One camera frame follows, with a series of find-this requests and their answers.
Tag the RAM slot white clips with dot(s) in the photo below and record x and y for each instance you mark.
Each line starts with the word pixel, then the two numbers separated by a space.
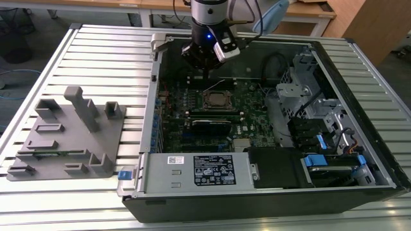
pixel 214 117

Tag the small silver heat sink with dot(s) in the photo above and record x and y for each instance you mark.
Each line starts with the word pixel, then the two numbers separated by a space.
pixel 242 143

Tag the wooden cabinet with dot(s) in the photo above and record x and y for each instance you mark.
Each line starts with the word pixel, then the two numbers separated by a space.
pixel 379 24

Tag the blue disk carrier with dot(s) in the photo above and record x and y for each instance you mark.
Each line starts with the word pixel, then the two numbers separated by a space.
pixel 314 160

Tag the grey parts rack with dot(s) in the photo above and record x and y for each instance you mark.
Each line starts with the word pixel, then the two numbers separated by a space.
pixel 108 134

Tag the black waste bin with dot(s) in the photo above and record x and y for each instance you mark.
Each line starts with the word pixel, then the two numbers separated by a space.
pixel 18 51

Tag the green motherboard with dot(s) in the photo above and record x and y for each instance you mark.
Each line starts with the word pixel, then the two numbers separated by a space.
pixel 258 134

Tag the green RAM stick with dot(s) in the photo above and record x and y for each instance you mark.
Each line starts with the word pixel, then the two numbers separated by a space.
pixel 48 153

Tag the wooden desk white legs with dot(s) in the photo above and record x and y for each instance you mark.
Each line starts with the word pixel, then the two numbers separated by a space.
pixel 64 2
pixel 309 13

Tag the silver power supply unit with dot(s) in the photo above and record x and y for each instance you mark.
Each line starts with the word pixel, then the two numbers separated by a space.
pixel 154 173

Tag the blue disk bay tab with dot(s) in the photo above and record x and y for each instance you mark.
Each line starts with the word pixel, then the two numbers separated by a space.
pixel 321 142

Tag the black graphics card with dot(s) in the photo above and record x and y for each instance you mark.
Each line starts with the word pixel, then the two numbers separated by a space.
pixel 210 127

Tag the blue case latch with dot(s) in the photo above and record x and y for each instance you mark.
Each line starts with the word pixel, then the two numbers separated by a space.
pixel 124 175

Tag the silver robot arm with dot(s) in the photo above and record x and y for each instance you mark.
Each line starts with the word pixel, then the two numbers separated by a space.
pixel 209 12

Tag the black PC case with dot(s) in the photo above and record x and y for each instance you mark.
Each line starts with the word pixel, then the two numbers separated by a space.
pixel 257 207

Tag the black plastic disk bay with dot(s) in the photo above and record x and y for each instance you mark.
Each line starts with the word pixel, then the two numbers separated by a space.
pixel 305 130

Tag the black mesh basket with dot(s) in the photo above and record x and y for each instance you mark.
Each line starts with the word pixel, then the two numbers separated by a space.
pixel 16 24

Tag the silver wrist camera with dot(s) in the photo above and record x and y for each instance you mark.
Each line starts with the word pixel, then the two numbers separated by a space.
pixel 226 51

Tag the silver drive cage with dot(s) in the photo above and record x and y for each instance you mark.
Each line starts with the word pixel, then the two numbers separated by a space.
pixel 287 90

